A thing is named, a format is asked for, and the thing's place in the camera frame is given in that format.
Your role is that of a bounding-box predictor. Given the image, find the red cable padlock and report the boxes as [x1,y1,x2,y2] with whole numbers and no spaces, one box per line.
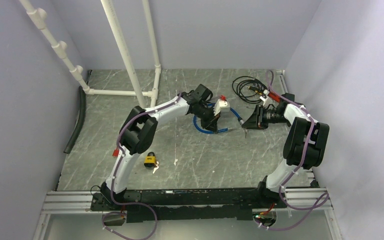
[112,148,119,158]

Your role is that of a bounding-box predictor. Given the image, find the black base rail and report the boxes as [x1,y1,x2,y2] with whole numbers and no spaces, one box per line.
[90,187,286,223]

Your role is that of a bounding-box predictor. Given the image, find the keys of yellow padlock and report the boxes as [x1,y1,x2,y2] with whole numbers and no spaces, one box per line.
[152,161,159,174]

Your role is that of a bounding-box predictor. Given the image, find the yellow padlock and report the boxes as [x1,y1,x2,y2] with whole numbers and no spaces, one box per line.
[143,151,157,169]

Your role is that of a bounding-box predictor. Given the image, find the white PVC pipe frame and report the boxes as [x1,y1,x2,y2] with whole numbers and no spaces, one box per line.
[19,0,162,108]

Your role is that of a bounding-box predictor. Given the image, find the red handled wrench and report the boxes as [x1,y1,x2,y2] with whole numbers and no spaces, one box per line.
[268,91,282,103]

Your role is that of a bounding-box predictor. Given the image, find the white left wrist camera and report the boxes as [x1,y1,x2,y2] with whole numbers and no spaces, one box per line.
[213,95,231,116]

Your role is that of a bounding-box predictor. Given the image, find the aluminium extrusion frame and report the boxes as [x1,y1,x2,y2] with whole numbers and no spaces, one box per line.
[32,178,344,240]

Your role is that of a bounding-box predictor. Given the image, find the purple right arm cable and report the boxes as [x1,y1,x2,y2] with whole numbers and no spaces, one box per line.
[252,69,330,232]

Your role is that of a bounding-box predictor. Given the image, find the blue cable lock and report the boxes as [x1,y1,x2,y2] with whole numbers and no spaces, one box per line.
[192,102,244,135]

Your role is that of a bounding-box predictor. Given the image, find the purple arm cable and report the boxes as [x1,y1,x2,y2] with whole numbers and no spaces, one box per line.
[101,92,183,240]
[252,69,330,232]

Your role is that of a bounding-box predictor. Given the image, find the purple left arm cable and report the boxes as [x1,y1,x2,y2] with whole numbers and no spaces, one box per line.
[101,92,183,240]

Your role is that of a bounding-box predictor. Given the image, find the black coiled cable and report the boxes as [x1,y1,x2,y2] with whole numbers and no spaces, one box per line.
[231,75,270,104]

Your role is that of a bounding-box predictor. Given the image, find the yellow black screwdriver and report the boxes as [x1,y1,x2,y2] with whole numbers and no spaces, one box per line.
[247,86,269,97]

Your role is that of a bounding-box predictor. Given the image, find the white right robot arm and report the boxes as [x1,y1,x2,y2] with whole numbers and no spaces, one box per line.
[241,93,330,208]

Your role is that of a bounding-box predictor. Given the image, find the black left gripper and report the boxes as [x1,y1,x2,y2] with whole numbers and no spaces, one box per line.
[194,103,222,134]

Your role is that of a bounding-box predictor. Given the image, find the small keys of blue lock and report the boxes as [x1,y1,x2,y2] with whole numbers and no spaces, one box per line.
[243,128,248,139]

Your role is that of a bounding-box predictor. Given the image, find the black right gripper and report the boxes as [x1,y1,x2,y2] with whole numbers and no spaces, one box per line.
[242,104,290,130]

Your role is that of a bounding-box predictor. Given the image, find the black corrugated hose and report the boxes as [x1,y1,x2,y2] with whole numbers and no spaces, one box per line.
[63,86,88,155]

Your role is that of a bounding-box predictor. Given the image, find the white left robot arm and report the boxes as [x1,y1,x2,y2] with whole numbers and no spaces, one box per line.
[100,84,220,210]

